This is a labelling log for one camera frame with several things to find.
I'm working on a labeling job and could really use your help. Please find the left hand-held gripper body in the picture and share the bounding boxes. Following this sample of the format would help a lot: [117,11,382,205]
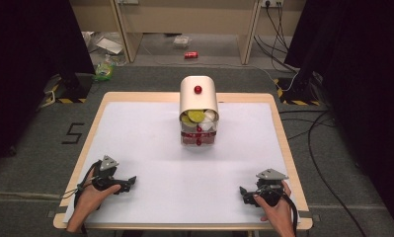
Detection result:
[91,155,120,193]

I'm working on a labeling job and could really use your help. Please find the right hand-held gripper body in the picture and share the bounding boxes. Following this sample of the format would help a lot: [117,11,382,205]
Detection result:
[254,168,289,207]

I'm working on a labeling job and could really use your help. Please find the person's right hand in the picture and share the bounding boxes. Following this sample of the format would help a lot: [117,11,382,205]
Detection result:
[253,180,293,229]

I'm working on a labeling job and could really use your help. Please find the person's left hand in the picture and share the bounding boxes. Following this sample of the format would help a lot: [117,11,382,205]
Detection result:
[83,169,122,213]

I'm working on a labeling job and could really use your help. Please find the yellow-green round disc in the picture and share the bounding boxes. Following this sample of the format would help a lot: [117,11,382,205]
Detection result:
[187,109,206,122]
[180,113,197,128]

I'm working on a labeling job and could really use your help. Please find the wooden table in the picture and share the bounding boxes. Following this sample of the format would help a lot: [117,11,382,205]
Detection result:
[52,91,314,231]

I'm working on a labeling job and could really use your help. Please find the stand base with hazard tape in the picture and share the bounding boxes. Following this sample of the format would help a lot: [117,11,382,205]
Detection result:
[43,72,95,105]
[273,76,321,107]

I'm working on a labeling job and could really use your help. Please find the green plastic bag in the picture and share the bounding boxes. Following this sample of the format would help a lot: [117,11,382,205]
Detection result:
[93,54,118,82]

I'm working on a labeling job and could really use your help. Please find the white mini drawer cabinet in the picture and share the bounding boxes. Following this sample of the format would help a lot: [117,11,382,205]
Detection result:
[179,75,220,148]

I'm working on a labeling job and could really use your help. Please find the black curtain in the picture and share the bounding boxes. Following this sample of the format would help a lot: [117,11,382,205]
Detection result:
[283,0,394,228]
[0,0,96,172]

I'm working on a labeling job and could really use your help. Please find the clear plastic container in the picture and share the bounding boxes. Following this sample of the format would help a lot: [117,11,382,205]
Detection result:
[172,35,193,49]

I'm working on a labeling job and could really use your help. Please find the beige desk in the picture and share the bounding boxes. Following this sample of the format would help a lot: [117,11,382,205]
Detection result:
[69,0,307,65]

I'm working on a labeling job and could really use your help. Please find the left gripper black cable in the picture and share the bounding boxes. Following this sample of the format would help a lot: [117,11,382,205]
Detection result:
[59,160,102,209]

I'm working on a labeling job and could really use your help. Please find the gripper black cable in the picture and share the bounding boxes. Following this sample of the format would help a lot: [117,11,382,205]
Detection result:
[276,190,299,237]
[59,160,102,209]

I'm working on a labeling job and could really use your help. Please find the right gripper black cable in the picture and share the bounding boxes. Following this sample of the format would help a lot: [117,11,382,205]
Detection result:
[276,190,299,237]

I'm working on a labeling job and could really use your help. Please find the long black floor cable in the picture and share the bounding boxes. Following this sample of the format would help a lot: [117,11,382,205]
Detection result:
[307,110,368,237]

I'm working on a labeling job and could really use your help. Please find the thin black floor cable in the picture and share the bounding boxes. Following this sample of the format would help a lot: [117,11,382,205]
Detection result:
[278,109,338,141]

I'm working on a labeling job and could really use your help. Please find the black cable bundle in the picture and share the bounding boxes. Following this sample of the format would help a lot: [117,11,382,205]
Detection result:
[253,2,300,74]

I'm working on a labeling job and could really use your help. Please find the white wall socket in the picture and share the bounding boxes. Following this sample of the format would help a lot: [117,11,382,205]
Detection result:
[261,0,284,9]

